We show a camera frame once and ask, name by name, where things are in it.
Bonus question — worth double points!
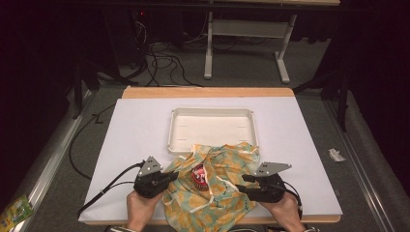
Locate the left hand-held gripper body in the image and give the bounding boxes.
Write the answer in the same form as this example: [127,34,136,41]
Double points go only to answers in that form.
[133,156,165,199]

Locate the black metal stand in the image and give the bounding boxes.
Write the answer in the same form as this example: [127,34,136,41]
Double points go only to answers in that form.
[71,57,130,121]
[292,64,352,132]

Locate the aluminium floor rail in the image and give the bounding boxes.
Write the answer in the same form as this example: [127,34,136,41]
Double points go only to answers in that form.
[323,100,392,232]
[9,90,95,232]

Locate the black floor cable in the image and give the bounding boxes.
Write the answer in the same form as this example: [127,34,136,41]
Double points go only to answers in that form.
[68,102,117,181]

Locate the white metal desk frame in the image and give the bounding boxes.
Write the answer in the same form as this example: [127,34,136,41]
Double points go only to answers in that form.
[203,11,298,85]

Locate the green printed packet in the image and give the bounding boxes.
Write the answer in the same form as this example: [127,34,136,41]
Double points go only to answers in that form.
[0,194,34,232]

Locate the red-lidded candy jar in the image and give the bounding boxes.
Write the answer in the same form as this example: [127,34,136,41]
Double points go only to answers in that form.
[190,163,211,191]

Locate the crumpled white paper scrap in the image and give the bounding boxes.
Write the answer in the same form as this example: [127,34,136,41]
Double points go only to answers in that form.
[328,148,347,162]

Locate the yellow floral patterned cloth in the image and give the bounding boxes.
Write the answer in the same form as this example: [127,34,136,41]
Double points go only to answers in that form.
[161,141,261,232]

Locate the bundle of black cables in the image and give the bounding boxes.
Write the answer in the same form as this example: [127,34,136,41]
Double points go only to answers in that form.
[129,18,205,88]

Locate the hand-held gripper cable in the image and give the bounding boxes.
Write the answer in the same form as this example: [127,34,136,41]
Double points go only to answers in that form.
[76,160,146,218]
[283,181,305,220]

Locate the white plastic tray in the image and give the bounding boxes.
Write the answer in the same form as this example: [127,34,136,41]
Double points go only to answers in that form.
[166,107,259,154]

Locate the right hand-held gripper cable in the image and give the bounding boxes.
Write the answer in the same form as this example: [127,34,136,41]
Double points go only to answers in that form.
[283,181,305,220]

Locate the person's right hand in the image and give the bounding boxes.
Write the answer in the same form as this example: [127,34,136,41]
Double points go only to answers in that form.
[259,192,304,228]

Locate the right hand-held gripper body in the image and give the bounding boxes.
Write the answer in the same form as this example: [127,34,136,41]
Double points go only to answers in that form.
[254,161,293,204]

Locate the person's left hand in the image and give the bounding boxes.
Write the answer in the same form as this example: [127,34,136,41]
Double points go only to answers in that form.
[126,189,163,232]

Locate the left hand-held gripper cable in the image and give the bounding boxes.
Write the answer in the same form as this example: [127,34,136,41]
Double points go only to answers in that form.
[76,160,146,218]

